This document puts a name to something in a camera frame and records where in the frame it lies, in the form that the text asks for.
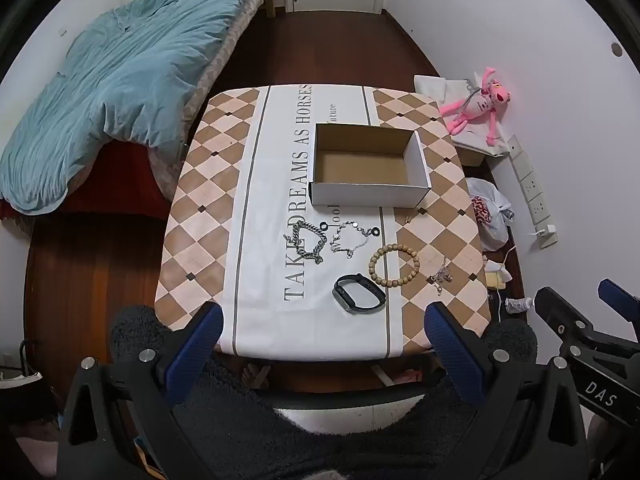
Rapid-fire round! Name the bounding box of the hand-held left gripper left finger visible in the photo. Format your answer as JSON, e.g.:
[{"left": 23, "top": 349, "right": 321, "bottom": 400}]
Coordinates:
[{"left": 57, "top": 302, "right": 224, "bottom": 480}]

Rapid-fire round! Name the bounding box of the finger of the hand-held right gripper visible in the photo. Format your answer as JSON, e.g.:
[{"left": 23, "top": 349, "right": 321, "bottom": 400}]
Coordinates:
[
  {"left": 534, "top": 286, "right": 597, "bottom": 347},
  {"left": 598, "top": 279, "right": 640, "bottom": 346}
]

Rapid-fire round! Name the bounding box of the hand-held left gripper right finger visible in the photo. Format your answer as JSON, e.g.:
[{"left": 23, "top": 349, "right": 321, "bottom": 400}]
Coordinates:
[{"left": 424, "top": 301, "right": 591, "bottom": 480}]

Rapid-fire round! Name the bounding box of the thin silver charm bracelet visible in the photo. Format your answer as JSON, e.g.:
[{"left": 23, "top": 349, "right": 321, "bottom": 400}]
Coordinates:
[{"left": 426, "top": 257, "right": 453, "bottom": 295}]

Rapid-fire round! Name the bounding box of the wooden bead bracelet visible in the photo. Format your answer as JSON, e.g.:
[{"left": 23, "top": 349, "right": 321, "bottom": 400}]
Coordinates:
[{"left": 368, "top": 243, "right": 421, "bottom": 288}]

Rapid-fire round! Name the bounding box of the black smart band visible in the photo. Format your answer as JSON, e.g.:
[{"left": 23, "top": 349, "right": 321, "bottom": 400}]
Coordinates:
[{"left": 333, "top": 273, "right": 387, "bottom": 315}]

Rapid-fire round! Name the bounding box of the thick silver chain bracelet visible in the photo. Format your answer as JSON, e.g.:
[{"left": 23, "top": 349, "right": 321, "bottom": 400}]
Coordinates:
[{"left": 283, "top": 220, "right": 328, "bottom": 265}]

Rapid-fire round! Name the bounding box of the silver disc charm bracelet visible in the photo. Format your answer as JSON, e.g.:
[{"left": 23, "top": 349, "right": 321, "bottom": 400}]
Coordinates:
[{"left": 329, "top": 219, "right": 373, "bottom": 260}]

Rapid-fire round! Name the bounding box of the cardboard box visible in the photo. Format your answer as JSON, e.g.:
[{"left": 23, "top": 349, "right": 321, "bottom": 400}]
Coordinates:
[{"left": 307, "top": 122, "right": 432, "bottom": 209}]

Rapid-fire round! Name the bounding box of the person's left foot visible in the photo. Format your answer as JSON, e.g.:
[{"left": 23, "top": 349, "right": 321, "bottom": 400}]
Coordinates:
[{"left": 242, "top": 364, "right": 273, "bottom": 391}]

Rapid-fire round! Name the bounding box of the yellow tissue pack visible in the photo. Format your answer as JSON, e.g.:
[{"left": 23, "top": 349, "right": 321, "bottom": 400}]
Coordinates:
[{"left": 484, "top": 257, "right": 513, "bottom": 291}]

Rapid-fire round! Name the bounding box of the dark fuzzy clothing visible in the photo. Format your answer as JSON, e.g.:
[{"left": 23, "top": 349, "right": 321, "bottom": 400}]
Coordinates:
[{"left": 107, "top": 305, "right": 538, "bottom": 480}]

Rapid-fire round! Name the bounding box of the white plastic bag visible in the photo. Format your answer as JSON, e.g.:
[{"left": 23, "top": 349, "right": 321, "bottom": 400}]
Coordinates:
[{"left": 467, "top": 177, "right": 515, "bottom": 252}]

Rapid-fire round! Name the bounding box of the checkered tablecloth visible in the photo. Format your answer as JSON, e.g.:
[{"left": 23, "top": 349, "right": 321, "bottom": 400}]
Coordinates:
[{"left": 154, "top": 84, "right": 493, "bottom": 363}]

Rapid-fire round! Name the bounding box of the pink plush toy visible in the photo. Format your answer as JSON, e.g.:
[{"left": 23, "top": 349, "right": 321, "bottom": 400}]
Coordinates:
[{"left": 440, "top": 66, "right": 506, "bottom": 147}]

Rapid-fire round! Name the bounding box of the white cushion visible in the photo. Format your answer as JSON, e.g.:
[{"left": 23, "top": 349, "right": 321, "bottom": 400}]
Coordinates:
[{"left": 414, "top": 75, "right": 511, "bottom": 161}]

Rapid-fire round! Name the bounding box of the teal blanket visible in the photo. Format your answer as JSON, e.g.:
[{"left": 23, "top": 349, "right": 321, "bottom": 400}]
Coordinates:
[{"left": 0, "top": 0, "right": 251, "bottom": 216}]

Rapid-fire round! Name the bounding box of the bed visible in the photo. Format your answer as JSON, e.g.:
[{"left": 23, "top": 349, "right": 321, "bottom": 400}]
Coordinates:
[{"left": 0, "top": 0, "right": 281, "bottom": 221}]

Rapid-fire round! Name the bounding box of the white cable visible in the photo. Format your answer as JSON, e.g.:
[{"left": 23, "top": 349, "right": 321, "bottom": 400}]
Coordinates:
[{"left": 502, "top": 231, "right": 541, "bottom": 271}]

